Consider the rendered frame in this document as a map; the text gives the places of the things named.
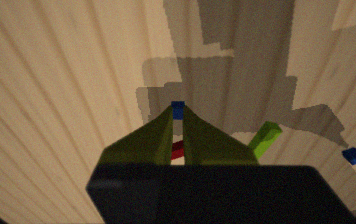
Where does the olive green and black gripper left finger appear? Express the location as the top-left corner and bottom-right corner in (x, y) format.
(95, 105), (173, 167)

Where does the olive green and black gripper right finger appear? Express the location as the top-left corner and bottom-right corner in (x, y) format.
(183, 105), (260, 165)

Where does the red rod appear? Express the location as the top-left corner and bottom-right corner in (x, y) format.
(171, 140), (184, 160)

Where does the small blue block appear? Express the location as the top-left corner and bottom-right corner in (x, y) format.
(341, 147), (356, 165)
(171, 101), (185, 120)

